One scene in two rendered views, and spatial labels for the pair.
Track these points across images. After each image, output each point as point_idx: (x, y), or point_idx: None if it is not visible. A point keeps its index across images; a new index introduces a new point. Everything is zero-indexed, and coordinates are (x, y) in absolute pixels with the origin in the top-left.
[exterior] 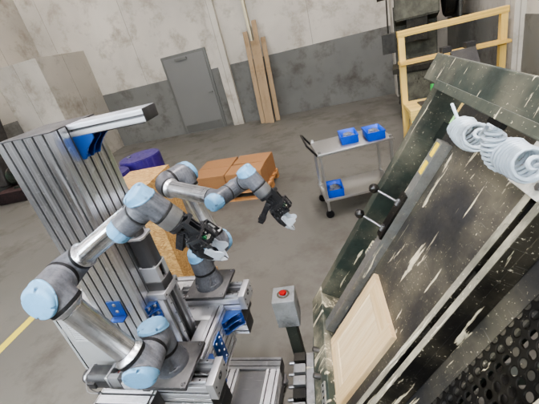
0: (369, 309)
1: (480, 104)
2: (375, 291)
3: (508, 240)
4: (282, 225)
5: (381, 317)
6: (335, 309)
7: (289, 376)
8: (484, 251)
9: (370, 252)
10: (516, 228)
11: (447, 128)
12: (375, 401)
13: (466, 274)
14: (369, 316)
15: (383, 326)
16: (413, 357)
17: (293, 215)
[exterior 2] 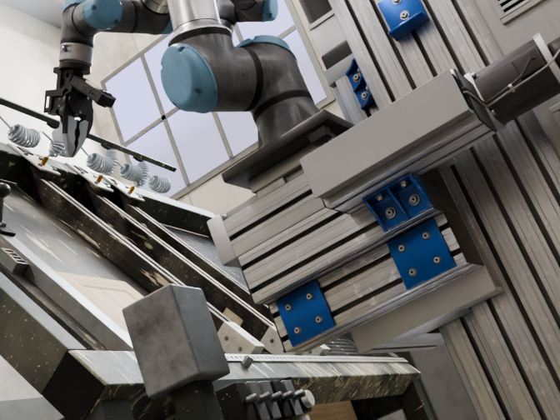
0: (102, 292)
1: (49, 117)
2: (78, 277)
3: (67, 195)
4: (88, 134)
5: (108, 282)
6: (114, 326)
7: (272, 395)
8: (71, 201)
9: (27, 252)
10: (62, 191)
11: (21, 126)
12: (185, 285)
13: (84, 211)
14: (109, 295)
15: (117, 284)
16: (142, 252)
17: (55, 133)
